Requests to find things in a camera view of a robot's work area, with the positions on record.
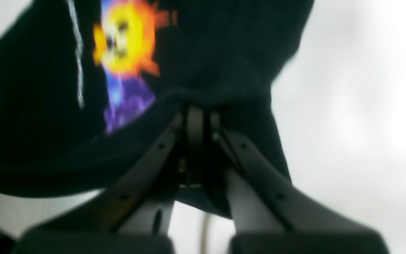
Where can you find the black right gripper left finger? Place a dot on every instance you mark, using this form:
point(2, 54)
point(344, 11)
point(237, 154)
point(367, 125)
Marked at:
point(130, 217)

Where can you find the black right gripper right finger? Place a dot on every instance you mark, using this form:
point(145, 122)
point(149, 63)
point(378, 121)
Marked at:
point(271, 216)

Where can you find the black T-shirt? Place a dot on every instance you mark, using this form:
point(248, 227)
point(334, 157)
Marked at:
point(218, 54)

